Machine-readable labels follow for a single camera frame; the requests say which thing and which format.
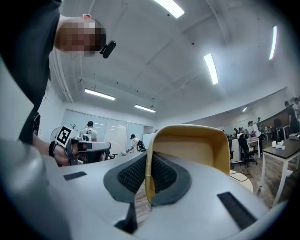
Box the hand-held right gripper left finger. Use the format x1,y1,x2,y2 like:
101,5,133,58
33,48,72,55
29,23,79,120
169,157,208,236
0,138,147,240

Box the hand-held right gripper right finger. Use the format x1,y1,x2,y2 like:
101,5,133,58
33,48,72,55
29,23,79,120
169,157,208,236
140,151,290,240

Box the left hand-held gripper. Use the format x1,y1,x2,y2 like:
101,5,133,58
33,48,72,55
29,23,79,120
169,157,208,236
55,125,112,166

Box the beige plastic container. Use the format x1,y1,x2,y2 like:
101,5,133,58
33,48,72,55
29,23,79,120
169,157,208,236
144,124,232,204

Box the person's left forearm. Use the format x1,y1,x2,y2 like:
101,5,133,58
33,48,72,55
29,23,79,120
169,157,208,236
32,135,71,167

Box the white desk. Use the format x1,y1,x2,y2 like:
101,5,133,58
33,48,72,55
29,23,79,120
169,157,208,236
120,150,141,157

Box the whiteboard on stand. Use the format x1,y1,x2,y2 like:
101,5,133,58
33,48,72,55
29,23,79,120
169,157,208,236
142,132,156,148

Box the black standing fan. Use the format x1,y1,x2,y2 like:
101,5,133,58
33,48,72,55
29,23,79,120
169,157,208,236
50,127,62,143

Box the black wristwatch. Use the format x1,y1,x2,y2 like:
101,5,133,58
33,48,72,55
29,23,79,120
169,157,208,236
48,140,57,158

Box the black office chair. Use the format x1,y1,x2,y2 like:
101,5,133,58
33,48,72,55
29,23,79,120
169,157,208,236
237,134,258,168

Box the dark table with white legs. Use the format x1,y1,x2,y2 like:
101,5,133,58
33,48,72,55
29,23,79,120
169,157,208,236
257,138,300,208

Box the person's head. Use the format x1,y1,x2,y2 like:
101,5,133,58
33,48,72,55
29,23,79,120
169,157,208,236
54,13,107,58

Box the person's black shirt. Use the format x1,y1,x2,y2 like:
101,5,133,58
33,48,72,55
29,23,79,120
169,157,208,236
0,0,64,145

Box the black head-worn camera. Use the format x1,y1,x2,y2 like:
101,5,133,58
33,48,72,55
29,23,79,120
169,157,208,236
99,40,117,59

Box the black head strap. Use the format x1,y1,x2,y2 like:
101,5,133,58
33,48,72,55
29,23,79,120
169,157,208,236
95,20,107,53

